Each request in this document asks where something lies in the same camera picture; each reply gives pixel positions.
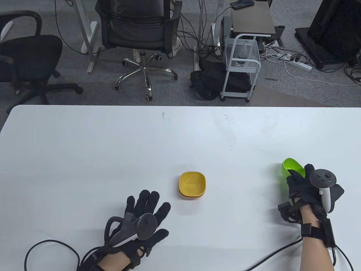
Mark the person's right hand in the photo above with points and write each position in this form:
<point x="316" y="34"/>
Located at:
<point x="304" y="192"/>

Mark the person's left hand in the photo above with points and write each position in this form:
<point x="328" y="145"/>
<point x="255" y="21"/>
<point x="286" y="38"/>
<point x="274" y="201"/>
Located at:
<point x="132" y="209"/>

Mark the person's left little finger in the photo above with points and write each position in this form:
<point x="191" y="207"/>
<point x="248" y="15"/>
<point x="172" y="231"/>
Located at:
<point x="131" y="204"/>

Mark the person's right fingers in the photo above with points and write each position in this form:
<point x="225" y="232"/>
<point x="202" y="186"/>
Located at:
<point x="295" y="180"/>

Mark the person's left thumb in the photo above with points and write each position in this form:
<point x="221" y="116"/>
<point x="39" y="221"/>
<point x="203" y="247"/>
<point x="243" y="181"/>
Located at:
<point x="160" y="235"/>

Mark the person's left middle finger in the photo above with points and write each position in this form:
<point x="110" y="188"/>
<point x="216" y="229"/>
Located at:
<point x="153" y="201"/>

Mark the green plastic bowl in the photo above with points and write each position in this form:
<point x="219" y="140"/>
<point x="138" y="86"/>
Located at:
<point x="290" y="166"/>

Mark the person's right forearm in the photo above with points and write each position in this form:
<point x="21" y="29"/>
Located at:
<point x="314" y="257"/>

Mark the person's left forearm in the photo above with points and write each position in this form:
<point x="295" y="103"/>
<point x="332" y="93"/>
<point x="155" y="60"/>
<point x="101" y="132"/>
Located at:
<point x="112" y="261"/>

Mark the grey controller on left glove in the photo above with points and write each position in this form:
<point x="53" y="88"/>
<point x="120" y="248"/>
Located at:
<point x="141" y="225"/>

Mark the white grey controller on right glove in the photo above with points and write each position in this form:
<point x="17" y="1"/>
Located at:
<point x="323" y="179"/>

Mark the orange plastic bowl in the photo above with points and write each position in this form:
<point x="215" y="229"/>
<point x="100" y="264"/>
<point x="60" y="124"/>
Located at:
<point x="191" y="198"/>

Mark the yellow plastic bowl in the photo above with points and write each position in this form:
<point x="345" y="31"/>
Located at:
<point x="192" y="182"/>

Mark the white power strip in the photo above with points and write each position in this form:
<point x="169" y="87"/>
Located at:
<point x="299" y="65"/>

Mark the black backpack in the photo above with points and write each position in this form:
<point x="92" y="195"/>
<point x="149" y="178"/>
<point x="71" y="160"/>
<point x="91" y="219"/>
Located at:
<point x="206" y="82"/>

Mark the clear water bottle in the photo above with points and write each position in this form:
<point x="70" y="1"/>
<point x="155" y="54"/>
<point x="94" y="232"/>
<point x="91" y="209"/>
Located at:
<point x="244" y="53"/>

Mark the grey top side table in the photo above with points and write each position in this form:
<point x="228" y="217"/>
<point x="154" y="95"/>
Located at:
<point x="251" y="19"/>

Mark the slim white desk leg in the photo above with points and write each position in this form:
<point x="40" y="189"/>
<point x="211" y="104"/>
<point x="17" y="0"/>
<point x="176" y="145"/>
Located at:
<point x="197" y="34"/>

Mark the black mesh office chair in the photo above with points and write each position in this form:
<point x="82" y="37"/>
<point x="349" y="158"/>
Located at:
<point x="138" y="25"/>

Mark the black padded office chair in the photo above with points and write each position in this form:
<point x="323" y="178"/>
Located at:
<point x="28" y="53"/>

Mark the dark phone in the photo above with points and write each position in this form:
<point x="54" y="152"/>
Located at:
<point x="242" y="3"/>

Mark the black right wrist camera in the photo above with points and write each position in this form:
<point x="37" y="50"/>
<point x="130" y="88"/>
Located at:
<point x="286" y="211"/>

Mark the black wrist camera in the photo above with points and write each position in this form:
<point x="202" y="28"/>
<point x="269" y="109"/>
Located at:
<point x="91" y="257"/>
<point x="286" y="211"/>

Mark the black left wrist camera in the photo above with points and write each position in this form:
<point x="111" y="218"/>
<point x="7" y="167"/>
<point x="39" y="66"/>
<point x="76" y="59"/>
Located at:
<point x="91" y="257"/>

